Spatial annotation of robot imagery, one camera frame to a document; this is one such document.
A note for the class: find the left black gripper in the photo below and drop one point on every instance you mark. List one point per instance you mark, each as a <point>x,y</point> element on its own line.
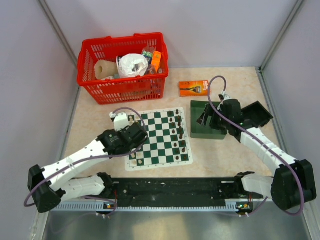
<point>120,131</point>

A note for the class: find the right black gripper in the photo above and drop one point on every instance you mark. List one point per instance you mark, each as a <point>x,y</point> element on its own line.
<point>209,112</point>

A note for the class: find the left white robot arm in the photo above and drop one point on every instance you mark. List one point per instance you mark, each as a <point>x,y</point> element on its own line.
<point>53,184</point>

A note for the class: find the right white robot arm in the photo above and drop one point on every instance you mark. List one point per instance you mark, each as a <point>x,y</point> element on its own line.
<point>292,182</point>

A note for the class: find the green white chess mat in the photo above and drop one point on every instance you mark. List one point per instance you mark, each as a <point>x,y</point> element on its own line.
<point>161,147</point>

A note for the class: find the black tray lid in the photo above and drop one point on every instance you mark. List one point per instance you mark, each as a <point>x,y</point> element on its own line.
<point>256,115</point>

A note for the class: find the green piece tray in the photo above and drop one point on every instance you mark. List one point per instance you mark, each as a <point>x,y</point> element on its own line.
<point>198,131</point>

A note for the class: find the orange razor box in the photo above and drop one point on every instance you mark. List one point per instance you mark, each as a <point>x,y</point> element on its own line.
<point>193,88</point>

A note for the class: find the red plastic shopping basket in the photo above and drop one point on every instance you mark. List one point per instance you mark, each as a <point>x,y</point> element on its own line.
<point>111,91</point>

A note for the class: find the beige paper roll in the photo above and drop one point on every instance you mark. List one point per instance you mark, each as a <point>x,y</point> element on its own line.
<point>104,69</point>

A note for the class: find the white toilet paper roll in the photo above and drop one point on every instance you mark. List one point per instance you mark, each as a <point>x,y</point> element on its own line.
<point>131,65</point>

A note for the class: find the green snack packet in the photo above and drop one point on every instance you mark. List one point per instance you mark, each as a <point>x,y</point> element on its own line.
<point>148,52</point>

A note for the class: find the orange carton in basket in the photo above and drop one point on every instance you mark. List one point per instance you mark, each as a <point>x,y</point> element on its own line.
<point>156,60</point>

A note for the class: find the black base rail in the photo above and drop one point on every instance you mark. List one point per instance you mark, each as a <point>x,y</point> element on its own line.
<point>175,192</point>

